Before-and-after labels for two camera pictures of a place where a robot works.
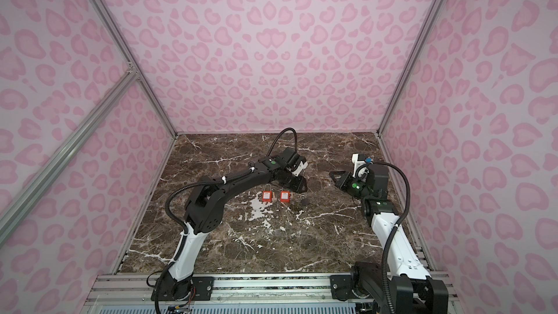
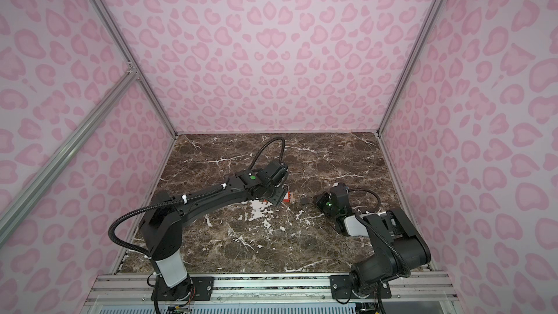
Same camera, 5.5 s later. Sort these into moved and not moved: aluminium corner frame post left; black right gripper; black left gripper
Moved: black right gripper; black left gripper
Not moved: aluminium corner frame post left
